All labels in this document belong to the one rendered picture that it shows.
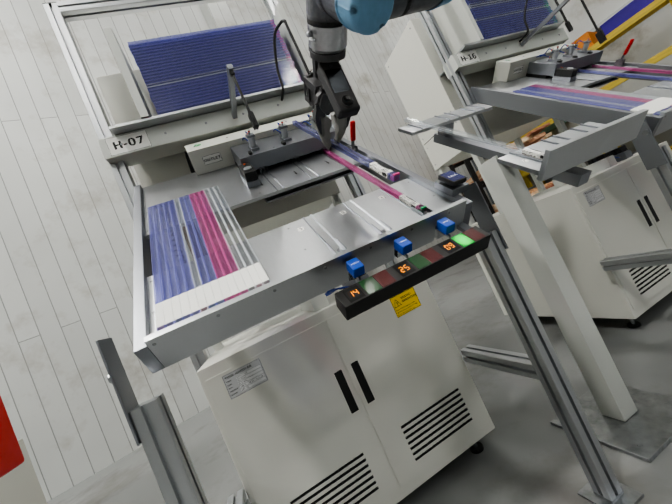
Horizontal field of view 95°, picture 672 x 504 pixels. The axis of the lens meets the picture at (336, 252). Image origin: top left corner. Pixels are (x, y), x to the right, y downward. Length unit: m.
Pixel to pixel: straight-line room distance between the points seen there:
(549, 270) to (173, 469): 0.97
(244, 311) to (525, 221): 0.79
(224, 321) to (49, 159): 3.66
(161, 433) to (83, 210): 3.37
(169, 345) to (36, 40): 4.51
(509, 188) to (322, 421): 0.82
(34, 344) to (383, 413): 3.16
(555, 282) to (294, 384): 0.77
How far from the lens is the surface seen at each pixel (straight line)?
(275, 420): 0.92
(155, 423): 0.61
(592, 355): 1.13
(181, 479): 0.63
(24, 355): 3.69
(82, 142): 4.18
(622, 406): 1.22
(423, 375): 1.02
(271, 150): 1.03
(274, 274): 0.60
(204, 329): 0.57
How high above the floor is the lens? 0.71
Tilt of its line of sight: 3 degrees up
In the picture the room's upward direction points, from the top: 24 degrees counter-clockwise
